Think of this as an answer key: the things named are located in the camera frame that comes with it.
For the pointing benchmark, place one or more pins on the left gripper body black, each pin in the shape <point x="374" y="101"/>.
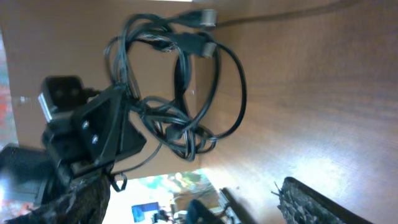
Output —
<point x="90" y="139"/>

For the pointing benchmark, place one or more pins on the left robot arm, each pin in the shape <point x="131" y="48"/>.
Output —
<point x="30" y="175"/>

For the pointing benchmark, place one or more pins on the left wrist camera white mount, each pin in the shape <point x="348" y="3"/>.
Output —
<point x="60" y="95"/>

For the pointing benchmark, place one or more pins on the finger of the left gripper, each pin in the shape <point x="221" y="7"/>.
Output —
<point x="131" y="141"/>

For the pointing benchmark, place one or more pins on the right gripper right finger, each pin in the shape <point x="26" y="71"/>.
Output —
<point x="300" y="204"/>

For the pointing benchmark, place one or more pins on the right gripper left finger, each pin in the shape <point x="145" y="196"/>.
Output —
<point x="86" y="204"/>

